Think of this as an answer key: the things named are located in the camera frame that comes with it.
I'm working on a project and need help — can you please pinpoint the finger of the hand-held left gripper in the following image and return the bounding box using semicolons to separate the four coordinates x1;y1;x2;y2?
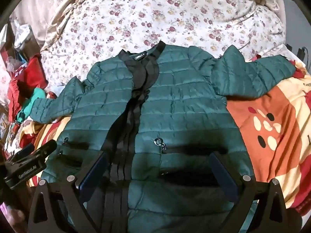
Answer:
11;139;58;163

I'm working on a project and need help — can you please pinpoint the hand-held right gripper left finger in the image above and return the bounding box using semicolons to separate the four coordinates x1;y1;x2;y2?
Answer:
30;151;109;233

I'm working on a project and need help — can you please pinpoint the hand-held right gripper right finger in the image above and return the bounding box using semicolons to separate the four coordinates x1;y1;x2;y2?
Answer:
209;151;292;233

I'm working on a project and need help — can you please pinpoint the green puffer jacket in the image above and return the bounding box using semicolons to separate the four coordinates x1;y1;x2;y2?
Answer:
31;41;296;233

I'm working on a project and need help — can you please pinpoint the person's left forearm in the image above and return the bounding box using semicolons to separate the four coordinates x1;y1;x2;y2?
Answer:
0;198;27;233

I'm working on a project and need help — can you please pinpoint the teal cloth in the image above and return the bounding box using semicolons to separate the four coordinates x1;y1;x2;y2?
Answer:
17;87;50;123

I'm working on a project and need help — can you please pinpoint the orange and cream printed blanket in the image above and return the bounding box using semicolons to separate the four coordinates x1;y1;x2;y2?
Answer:
5;59;311;215

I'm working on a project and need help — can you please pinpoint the red cloth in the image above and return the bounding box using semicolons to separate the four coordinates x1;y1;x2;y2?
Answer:
8;53;48;117

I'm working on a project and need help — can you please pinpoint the clear plastic bag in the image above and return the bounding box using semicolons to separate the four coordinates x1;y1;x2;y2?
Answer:
13;21;35;50

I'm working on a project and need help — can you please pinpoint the beige cloth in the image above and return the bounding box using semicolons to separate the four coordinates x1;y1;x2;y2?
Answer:
10;0;102;52

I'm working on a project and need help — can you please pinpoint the floral quilt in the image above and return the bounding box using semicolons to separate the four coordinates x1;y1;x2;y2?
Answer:
40;0;288;89

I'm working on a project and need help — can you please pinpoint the black cable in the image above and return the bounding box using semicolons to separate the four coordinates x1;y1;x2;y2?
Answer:
285;43;310;70

